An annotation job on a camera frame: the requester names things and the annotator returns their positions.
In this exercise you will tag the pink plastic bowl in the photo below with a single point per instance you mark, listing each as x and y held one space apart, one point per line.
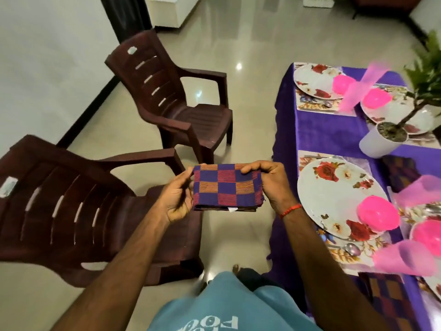
377 213
428 236
343 84

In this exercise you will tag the purple tablecloth table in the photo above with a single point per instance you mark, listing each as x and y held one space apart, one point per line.
324 134

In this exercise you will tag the person's teal t-shirt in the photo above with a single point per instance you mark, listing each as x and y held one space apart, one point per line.
227 306

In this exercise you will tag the green plant in white pot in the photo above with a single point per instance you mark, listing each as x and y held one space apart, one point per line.
375 144

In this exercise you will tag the steel spoon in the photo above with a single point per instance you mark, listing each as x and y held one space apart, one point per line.
353 249

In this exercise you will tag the person's right forearm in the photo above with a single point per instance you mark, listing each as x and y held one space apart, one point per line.
324 272

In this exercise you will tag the person's left forearm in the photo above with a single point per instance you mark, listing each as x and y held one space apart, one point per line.
110 279

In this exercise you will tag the person's dark trousers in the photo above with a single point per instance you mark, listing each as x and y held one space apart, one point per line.
248 277

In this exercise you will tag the white floral plate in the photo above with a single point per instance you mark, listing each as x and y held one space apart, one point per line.
434 272
406 113
313 82
331 196

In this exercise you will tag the red wrist thread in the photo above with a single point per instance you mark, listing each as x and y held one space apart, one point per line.
290 210

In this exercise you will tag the brown armchair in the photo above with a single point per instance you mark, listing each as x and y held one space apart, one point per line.
386 3

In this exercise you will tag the checkered purple orange cloth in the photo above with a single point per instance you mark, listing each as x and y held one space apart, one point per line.
389 300
227 186
401 172

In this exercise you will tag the person's left hand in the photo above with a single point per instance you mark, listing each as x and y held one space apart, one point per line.
176 200

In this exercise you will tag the person's right hand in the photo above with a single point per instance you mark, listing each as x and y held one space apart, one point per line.
277 188

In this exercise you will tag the white low cabinet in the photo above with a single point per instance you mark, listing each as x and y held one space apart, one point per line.
172 10

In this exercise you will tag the white small table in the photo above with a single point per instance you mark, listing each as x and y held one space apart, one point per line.
318 0

